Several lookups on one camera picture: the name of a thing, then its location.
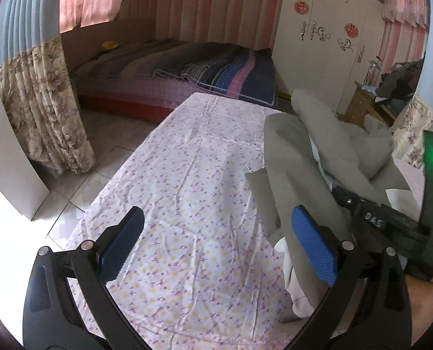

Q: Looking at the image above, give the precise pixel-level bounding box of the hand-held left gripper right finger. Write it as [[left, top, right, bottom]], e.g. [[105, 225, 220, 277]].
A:
[[291, 205, 414, 350]]

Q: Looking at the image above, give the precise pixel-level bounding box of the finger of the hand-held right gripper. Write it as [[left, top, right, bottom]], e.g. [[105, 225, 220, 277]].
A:
[[331, 187, 353, 213]]

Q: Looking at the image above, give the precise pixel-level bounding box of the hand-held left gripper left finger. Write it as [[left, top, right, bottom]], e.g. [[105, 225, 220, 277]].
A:
[[21, 206, 155, 350]]

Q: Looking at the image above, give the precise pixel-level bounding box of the grey trousers garment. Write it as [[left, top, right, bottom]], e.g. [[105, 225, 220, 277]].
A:
[[246, 113, 421, 321]]

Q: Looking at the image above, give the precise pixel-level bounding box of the person's right forearm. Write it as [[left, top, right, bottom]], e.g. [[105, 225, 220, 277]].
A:
[[404, 273, 433, 350]]

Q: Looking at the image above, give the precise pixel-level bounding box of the pile of dark clothes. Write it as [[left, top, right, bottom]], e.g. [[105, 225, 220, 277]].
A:
[[375, 58, 425, 103]]

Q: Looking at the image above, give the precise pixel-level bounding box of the grey duvet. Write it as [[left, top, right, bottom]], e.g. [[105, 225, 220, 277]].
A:
[[291, 89, 394, 183]]

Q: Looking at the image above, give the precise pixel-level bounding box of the pink floral bed sheet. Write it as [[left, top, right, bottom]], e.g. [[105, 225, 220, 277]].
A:
[[67, 93, 334, 350]]

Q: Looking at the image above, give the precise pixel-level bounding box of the wooden cabinet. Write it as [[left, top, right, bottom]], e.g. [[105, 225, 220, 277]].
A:
[[343, 80, 398, 129]]

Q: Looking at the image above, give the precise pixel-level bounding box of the blue floral curtain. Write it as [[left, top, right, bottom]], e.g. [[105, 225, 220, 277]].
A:
[[0, 0, 95, 174], [391, 7, 433, 170]]

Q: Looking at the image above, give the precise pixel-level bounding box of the white wardrobe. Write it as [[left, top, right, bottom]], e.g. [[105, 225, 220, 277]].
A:
[[274, 0, 385, 118]]

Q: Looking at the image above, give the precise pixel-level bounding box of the white board panel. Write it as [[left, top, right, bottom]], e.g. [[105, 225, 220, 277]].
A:
[[0, 79, 51, 222]]

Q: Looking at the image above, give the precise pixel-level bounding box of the striped blanket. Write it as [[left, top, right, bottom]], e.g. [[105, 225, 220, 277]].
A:
[[152, 44, 278, 105]]

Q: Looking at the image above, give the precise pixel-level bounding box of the low bed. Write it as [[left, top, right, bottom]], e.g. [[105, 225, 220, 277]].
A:
[[71, 38, 280, 118]]

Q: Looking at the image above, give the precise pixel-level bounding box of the pink striped curtain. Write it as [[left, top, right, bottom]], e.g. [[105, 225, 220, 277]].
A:
[[380, 0, 430, 75]]

